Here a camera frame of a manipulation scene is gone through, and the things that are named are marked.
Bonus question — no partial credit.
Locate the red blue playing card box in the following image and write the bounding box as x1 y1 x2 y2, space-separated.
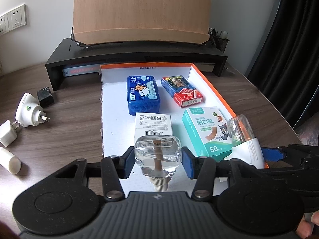
161 75 203 108

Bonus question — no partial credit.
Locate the blue dental floss box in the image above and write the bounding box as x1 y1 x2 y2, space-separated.
127 75 160 116

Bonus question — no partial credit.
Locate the black power adapter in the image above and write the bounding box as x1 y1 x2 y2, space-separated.
37 86 54 108

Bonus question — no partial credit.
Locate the wooden book stand board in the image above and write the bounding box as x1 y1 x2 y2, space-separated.
71 0 211 45

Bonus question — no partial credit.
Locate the black mesh pen holder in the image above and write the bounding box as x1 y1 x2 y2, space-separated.
209 27 229 53

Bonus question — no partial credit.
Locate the white wall socket left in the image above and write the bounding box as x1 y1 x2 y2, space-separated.
0 14 10 35

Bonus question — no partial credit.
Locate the teal adhesive bandage box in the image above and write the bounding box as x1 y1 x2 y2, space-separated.
182 107 232 162

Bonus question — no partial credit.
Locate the white repellent plug green button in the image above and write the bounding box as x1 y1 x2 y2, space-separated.
15 93 50 128

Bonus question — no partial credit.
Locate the person right hand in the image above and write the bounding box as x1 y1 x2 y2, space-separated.
296 211 319 238

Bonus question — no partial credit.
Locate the white repellent heater with bottle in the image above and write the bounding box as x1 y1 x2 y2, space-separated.
224 114 266 169

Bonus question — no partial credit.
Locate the white USB charger cube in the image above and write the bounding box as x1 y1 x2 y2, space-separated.
0 120 20 147

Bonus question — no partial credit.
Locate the dark curtain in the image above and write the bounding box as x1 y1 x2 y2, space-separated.
248 0 318 127

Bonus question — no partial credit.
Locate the white pill bottle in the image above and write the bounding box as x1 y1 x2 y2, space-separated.
0 147 22 175

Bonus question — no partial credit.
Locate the white wall socket right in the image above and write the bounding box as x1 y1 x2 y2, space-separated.
8 4 27 31

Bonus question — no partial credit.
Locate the orange white cardboard tray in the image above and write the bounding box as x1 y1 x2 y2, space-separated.
98 63 270 197

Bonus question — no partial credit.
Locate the black monitor riser stand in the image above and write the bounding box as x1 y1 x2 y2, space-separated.
45 38 228 91

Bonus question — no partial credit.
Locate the white wall socket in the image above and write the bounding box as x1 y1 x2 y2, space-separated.
0 14 10 35
8 4 27 31

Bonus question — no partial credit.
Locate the white cardboard adapter box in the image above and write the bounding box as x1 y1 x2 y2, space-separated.
135 113 172 140

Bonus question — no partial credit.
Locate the book under riser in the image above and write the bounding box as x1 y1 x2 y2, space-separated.
63 64 100 77

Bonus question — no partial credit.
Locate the clear repellent liquid bottle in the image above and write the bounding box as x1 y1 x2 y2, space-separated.
134 135 182 192

